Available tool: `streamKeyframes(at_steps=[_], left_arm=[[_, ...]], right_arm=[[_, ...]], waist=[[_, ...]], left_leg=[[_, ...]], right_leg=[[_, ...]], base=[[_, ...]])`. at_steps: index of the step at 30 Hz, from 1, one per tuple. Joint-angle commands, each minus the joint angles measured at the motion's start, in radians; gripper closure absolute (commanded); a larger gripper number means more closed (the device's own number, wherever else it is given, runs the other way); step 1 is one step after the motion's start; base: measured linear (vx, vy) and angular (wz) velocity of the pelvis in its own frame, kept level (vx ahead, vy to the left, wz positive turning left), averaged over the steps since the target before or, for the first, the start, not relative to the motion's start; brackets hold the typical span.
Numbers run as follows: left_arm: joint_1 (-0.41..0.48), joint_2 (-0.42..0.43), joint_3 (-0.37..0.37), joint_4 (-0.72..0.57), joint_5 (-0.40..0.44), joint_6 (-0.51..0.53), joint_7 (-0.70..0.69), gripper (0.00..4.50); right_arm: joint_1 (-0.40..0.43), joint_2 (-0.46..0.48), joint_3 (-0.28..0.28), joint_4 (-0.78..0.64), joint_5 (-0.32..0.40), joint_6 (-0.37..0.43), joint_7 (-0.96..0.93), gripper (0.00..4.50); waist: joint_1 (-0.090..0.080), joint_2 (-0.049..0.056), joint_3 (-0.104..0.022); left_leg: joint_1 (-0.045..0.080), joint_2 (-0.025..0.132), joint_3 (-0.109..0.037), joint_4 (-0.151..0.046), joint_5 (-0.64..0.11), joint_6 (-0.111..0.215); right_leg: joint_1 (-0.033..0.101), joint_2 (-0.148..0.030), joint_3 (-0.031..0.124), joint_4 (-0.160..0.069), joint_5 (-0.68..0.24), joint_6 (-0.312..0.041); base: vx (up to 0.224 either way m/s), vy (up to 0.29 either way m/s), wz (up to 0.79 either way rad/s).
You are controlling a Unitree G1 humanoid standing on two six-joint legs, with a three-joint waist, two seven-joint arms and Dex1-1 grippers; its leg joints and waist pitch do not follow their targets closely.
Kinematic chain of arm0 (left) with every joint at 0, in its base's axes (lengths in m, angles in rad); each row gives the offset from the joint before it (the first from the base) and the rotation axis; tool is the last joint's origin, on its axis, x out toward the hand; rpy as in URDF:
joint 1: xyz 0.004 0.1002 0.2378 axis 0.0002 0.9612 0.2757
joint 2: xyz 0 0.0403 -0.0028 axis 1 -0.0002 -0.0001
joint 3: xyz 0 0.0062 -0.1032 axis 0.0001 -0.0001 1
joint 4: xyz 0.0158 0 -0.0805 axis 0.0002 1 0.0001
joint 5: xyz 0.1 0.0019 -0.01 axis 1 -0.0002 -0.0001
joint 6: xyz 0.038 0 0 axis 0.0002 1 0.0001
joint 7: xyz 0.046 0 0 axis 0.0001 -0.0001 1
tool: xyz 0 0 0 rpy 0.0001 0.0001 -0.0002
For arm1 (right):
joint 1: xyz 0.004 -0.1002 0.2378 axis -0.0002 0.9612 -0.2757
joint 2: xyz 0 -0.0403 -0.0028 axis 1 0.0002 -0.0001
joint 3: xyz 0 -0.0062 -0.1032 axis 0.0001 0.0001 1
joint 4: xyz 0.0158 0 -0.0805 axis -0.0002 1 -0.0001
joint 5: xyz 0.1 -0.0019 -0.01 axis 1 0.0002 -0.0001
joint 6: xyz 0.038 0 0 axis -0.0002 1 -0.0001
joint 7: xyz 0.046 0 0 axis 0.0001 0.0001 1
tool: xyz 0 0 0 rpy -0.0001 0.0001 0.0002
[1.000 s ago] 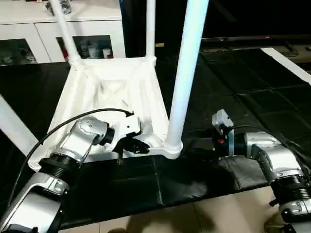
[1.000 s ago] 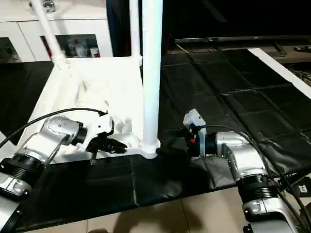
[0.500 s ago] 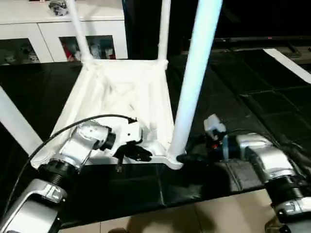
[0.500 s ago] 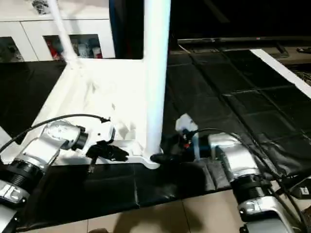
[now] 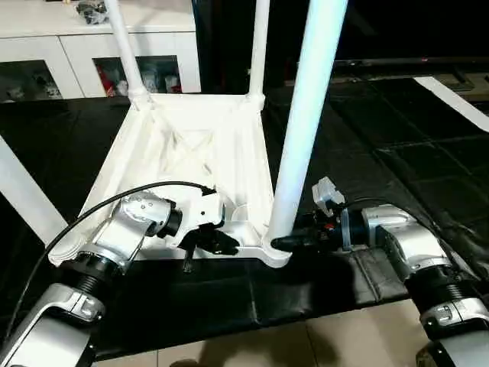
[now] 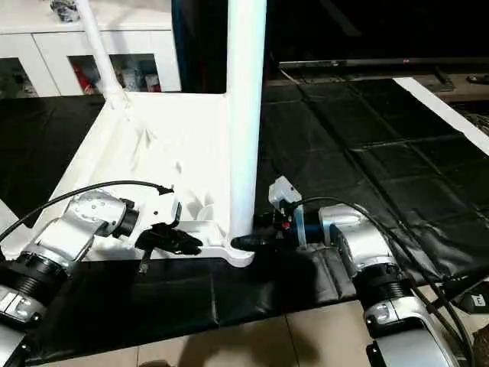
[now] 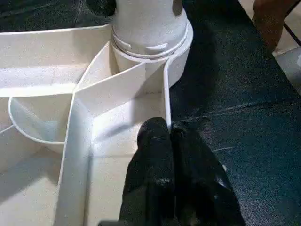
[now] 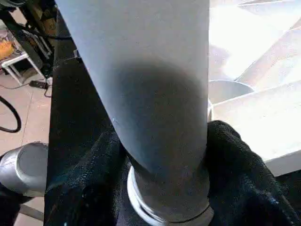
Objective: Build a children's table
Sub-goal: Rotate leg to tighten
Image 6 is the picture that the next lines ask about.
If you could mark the white plastic table top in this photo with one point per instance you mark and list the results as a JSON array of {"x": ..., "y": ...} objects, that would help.
[{"x": 153, "y": 145}]

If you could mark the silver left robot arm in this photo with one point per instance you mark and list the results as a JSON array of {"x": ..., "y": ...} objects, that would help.
[{"x": 84, "y": 222}]

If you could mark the black work mat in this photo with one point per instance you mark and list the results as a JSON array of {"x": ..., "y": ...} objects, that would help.
[{"x": 367, "y": 153}]

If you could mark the black metal stand leg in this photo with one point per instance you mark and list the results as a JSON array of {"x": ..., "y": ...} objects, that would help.
[{"x": 458, "y": 287}]

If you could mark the glossy black long bar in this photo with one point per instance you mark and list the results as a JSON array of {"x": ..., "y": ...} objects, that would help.
[{"x": 367, "y": 63}]

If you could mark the white cabinet with glass doors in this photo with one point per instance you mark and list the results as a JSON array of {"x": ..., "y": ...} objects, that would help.
[{"x": 153, "y": 38}]

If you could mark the black cabinet with orange label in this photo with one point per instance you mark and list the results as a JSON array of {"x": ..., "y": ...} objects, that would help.
[{"x": 206, "y": 38}]

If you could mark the crumpled silver black object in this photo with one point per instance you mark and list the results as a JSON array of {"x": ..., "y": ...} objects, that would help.
[{"x": 65, "y": 9}]

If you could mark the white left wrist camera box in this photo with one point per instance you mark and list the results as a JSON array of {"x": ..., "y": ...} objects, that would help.
[{"x": 157, "y": 210}]

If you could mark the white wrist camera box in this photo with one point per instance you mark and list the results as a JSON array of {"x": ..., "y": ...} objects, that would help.
[
  {"x": 283, "y": 191},
  {"x": 157, "y": 210}
]

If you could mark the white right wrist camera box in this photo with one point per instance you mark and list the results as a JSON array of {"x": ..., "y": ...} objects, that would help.
[{"x": 283, "y": 191}]

